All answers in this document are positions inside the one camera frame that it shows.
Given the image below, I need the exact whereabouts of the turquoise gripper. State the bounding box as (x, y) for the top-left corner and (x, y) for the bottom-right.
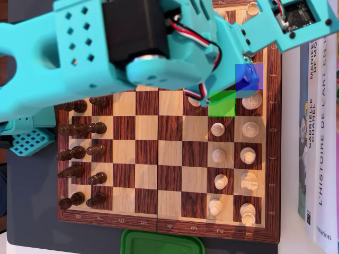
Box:
(209, 15), (260, 92)

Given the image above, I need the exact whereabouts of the wooden folding chess board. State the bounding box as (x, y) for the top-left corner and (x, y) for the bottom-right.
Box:
(54, 0), (281, 244)

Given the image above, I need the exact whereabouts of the white wooden king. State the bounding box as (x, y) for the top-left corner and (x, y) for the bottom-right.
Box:
(242, 91), (263, 111)

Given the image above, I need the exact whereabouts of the white wooden queen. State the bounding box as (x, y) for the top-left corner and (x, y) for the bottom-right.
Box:
(242, 121), (260, 138)

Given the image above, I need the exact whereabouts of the white wooden rook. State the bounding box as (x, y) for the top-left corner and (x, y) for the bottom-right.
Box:
(246, 2), (260, 16)
(239, 202), (256, 226)

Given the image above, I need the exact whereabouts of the white art history book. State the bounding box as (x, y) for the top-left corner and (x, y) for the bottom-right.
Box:
(312, 34), (339, 251)

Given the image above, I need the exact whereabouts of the white wooden knight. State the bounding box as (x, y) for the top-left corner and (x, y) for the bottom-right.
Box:
(240, 171), (258, 191)

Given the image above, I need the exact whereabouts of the dark wooden pawn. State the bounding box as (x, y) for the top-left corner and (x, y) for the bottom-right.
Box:
(86, 143), (106, 157)
(87, 171), (108, 186)
(86, 192), (106, 208)
(86, 122), (108, 135)
(89, 96), (109, 108)

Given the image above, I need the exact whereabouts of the dark wooden queen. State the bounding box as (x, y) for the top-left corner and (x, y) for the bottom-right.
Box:
(58, 123), (91, 138)

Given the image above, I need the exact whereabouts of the green plastic container lid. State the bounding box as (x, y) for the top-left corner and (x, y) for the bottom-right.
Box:
(119, 229), (205, 254)

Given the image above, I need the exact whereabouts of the dark wooden bishop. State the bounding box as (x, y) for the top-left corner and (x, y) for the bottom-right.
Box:
(56, 145), (87, 161)

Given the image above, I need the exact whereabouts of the dark wooden knight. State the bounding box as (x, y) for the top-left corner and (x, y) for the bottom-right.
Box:
(57, 164), (85, 178)

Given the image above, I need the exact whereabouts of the dark wooden rook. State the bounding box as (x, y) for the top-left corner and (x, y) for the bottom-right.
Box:
(58, 192), (86, 211)

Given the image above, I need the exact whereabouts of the red white black servo cable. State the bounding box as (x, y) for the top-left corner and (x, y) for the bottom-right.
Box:
(184, 83), (210, 105)
(169, 20), (222, 70)

